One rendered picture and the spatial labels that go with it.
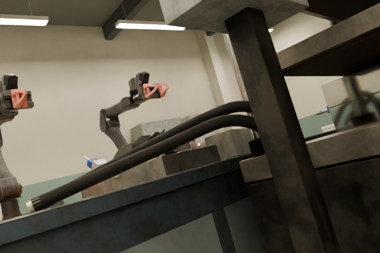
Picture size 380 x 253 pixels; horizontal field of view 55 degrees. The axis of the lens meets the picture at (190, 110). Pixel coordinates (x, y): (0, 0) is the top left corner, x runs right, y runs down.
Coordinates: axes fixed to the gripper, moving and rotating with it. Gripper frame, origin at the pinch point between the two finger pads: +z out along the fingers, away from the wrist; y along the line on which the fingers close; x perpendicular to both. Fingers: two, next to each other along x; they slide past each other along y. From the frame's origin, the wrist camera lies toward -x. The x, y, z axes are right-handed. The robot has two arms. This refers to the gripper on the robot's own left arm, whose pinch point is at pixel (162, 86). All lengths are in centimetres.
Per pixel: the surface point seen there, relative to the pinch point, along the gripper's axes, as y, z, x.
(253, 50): -48, 83, 18
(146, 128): 334, -457, -49
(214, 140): 1.7, 21.3, 30.2
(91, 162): -35.4, -12.0, 26.7
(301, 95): 724, -327, -56
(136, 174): -40, 23, 36
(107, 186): -41, 5, 37
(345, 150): -29, 86, 42
